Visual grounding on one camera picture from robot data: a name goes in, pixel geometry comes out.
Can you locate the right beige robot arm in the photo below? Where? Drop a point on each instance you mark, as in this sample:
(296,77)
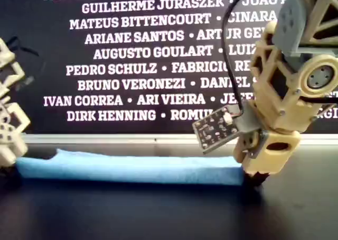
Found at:
(290,115)

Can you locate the right wrist camera circuit board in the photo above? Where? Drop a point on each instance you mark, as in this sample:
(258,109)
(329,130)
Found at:
(214,130)

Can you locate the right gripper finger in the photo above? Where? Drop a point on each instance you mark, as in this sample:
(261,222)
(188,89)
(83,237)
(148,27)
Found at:
(241,150)
(257,177)

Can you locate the left beige robot arm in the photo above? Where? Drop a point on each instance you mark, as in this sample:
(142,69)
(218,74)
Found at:
(9,59)

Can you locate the left wrist camera beige frame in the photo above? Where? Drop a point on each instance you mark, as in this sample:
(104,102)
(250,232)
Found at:
(26,121)

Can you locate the left gripper beige body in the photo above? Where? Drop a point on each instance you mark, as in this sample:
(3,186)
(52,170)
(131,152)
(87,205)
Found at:
(5,134)

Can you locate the right wrist camera grey bracket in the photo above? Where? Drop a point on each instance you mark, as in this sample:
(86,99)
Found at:
(247,118)

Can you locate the right gripper beige body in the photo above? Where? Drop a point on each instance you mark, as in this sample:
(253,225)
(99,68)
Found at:
(277,160)

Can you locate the light blue microfiber cloth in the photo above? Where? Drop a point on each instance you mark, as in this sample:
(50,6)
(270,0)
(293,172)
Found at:
(132,171)

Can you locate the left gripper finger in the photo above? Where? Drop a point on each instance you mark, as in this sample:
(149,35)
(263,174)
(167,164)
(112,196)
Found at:
(13,152)

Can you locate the aluminium table frame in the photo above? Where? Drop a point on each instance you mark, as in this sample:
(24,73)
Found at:
(105,139)

